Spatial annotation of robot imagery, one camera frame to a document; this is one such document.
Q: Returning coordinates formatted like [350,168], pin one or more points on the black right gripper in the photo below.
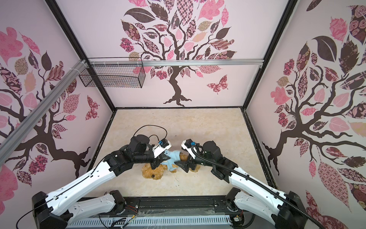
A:
[185,165]

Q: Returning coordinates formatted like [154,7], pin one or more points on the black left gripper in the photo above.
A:
[159,159]

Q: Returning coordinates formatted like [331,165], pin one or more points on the light blue fleece hoodie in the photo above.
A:
[174,156]

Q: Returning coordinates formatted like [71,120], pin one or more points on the tan plush teddy bear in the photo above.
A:
[158,173]

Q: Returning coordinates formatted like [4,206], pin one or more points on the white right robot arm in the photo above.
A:
[284,211]

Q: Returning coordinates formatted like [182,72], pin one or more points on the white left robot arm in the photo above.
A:
[63,207]

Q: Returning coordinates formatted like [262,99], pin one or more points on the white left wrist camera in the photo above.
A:
[162,146]

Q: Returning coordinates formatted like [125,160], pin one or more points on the black table edge rail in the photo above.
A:
[182,206]

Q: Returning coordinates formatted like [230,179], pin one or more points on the white vented cable duct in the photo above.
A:
[150,222]

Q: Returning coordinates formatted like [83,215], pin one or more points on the black wire mesh basket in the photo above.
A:
[117,74]

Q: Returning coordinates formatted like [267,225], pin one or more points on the aluminium rail back wall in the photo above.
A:
[154,63]

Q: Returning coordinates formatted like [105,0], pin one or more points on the aluminium rail wall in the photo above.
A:
[154,63]
[16,137]

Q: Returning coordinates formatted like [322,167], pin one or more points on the aluminium rail left wall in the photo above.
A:
[16,137]

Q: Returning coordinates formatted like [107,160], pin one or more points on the black left corner frame post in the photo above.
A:
[60,18]

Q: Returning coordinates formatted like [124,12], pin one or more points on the black corner frame post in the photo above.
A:
[284,20]
[60,18]

